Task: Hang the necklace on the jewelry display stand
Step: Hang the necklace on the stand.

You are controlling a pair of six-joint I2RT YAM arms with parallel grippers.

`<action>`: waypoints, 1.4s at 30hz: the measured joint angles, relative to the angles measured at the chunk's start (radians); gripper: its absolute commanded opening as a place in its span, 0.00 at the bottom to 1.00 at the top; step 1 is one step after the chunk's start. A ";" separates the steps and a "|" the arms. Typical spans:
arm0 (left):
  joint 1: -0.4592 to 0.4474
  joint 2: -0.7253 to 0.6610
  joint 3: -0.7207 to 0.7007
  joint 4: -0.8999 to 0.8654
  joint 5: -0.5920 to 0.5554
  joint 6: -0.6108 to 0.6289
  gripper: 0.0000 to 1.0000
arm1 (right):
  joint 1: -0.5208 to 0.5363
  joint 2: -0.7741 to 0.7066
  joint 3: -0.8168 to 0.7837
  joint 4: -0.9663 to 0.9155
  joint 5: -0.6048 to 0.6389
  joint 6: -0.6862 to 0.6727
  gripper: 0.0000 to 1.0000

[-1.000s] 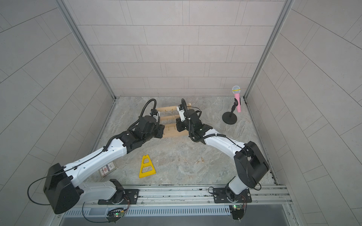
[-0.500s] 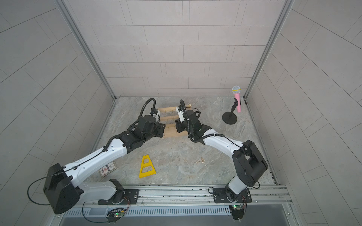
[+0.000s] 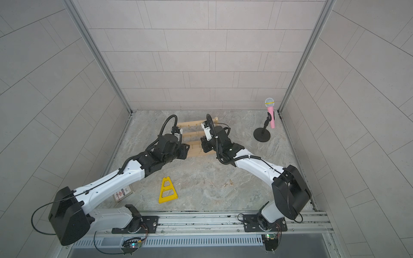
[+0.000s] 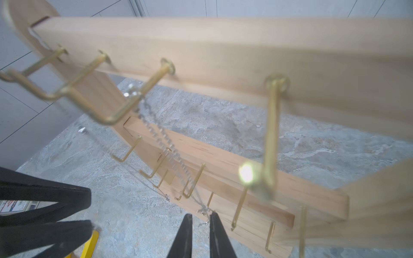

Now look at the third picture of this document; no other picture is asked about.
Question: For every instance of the green circuit board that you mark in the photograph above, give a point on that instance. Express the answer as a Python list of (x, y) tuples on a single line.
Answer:
[(270, 242), (131, 245)]

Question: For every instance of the pink toy microphone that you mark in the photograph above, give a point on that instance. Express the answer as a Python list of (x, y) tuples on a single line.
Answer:
[(269, 103)]

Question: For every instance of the aluminium mounting rail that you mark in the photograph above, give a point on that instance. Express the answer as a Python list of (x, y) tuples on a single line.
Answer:
[(124, 221)]

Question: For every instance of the black microphone stand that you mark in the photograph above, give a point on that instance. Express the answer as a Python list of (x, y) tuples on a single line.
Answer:
[(261, 134)]

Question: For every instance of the wooden jewelry display stand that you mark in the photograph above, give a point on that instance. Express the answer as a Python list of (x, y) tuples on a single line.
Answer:
[(192, 134)]

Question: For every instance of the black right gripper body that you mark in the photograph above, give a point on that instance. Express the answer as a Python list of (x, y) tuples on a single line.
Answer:
[(209, 145)]

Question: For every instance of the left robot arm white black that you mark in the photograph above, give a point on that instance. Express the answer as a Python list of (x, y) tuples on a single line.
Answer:
[(70, 211)]

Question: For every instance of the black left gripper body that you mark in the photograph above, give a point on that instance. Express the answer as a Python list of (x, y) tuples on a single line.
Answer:
[(183, 151)]

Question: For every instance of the yellow triangular plastic frame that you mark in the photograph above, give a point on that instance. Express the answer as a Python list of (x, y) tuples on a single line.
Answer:
[(167, 191)]

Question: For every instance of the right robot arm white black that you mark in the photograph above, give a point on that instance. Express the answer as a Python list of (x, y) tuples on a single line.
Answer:
[(290, 191)]

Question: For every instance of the right green circuit board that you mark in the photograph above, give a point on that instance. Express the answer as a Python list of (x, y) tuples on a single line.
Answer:
[(270, 242)]

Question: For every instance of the left green circuit board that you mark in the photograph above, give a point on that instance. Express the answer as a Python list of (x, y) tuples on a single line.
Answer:
[(131, 245)]

